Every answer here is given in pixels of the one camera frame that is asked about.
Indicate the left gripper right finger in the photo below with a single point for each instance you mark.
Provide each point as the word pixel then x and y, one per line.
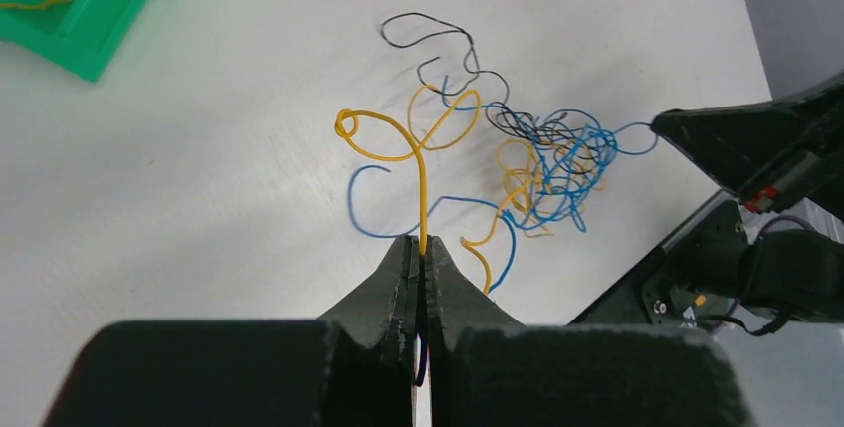
pixel 487 369

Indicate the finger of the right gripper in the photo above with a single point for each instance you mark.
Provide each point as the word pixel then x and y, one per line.
pixel 771 155

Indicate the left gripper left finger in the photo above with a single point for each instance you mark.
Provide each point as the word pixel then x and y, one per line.
pixel 352 366

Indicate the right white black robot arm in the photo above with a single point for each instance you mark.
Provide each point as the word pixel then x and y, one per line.
pixel 710 260

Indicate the green plastic bin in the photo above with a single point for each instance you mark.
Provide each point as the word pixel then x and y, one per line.
pixel 79 2

